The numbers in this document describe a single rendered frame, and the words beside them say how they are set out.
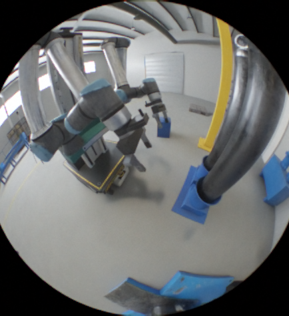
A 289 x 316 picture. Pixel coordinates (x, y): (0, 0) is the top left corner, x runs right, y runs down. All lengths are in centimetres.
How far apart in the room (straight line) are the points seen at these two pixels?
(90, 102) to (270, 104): 62
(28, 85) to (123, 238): 130
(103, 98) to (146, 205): 102
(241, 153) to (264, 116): 21
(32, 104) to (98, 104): 36
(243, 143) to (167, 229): 96
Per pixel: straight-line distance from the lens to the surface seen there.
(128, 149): 30
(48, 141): 55
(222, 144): 85
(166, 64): 1064
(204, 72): 993
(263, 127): 49
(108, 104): 27
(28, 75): 55
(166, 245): 108
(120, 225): 109
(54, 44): 66
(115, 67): 74
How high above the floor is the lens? 105
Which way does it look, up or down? 46 degrees down
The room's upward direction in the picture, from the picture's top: 4 degrees counter-clockwise
